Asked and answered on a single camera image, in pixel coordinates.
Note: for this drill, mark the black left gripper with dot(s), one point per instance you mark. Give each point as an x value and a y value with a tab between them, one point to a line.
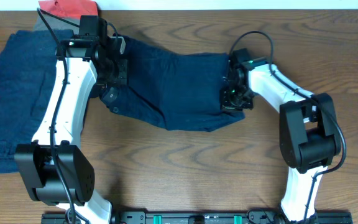
123	78

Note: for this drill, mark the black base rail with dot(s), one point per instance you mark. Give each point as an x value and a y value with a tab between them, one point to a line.
255	216

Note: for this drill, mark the red folded garment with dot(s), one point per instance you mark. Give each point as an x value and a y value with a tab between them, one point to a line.
70	8

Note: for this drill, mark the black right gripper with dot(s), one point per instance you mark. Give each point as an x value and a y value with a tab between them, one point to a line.
226	104

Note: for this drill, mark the grey folded garment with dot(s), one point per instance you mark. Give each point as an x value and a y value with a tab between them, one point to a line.
56	24

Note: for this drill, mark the navy folded shorts on pile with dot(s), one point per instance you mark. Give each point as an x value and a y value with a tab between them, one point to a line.
27	77

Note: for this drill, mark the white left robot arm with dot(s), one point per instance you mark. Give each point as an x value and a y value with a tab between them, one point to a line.
54	170

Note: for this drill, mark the navy blue shorts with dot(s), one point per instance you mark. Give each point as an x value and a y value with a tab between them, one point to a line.
171	91

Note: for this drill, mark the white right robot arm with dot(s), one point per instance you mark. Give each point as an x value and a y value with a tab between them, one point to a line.
309	135

